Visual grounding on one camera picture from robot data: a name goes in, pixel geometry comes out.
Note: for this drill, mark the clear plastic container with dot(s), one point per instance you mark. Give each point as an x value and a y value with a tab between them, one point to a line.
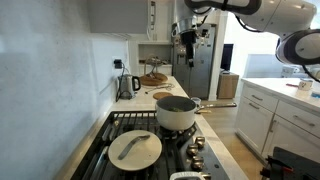
290	71

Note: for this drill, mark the white dutch oven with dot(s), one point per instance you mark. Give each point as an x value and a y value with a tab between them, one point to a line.
186	176

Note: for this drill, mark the white mug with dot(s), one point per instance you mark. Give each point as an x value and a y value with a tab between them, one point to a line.
305	85

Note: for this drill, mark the stainless electric kettle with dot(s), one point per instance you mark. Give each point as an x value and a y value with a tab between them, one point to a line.
126	87

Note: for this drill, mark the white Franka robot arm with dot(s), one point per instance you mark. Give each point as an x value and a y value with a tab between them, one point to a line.
283	13

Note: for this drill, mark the brown box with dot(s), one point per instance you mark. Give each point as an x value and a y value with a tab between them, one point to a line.
227	87

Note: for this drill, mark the cream pot lid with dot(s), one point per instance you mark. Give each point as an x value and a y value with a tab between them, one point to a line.
143	155

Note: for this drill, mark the black gas cooktop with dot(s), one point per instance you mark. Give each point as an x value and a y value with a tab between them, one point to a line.
100	133

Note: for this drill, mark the black stand with red clamps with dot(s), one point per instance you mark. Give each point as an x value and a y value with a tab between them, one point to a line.
293	166

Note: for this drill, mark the round cork trivet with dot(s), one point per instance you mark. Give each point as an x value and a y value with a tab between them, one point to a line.
161	95

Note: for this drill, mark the white wall cabinet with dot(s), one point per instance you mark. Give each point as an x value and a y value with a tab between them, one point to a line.
161	20

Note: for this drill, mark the white cabinet above hood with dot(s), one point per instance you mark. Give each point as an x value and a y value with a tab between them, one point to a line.
116	16

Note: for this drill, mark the steel stove knob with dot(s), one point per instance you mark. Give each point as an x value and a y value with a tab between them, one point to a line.
206	176
200	142
192	150
197	164

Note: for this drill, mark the black monitor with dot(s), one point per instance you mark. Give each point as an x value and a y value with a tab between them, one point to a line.
227	56

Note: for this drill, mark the wooden spatula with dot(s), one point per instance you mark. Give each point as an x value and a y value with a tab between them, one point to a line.
204	112

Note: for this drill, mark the small blue item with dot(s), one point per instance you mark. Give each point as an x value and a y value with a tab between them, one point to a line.
315	95

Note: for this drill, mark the black wall plug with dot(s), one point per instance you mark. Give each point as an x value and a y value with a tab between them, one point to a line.
117	64

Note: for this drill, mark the white kitchen island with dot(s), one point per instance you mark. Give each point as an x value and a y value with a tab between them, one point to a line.
266	120

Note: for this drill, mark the small red item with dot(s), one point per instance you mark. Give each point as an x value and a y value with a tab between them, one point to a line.
291	85

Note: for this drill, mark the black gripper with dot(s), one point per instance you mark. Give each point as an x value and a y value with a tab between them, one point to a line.
189	38

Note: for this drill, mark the stainless refrigerator with magnets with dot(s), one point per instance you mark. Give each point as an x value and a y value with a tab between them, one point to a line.
203	76

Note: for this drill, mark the green vegetables inside pot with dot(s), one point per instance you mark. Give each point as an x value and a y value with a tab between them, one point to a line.
175	109

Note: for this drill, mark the clear plastic cup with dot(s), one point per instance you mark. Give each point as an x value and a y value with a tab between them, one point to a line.
196	101

